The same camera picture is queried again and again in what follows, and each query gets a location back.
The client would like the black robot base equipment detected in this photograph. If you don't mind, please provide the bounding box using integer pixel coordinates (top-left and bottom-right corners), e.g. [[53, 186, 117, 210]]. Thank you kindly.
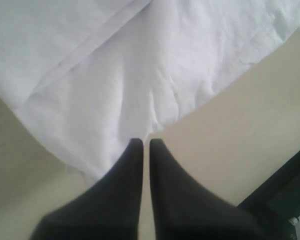
[[238, 150, 300, 240]]

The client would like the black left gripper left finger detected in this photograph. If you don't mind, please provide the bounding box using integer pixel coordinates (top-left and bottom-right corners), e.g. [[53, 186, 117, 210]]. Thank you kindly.
[[32, 138, 143, 240]]

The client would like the white t-shirt with red logo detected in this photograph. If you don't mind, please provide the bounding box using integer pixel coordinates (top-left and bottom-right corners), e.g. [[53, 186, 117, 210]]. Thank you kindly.
[[0, 0, 300, 179]]

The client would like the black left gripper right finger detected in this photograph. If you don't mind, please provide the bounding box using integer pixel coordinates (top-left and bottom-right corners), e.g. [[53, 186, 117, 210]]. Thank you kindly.
[[149, 139, 265, 240]]

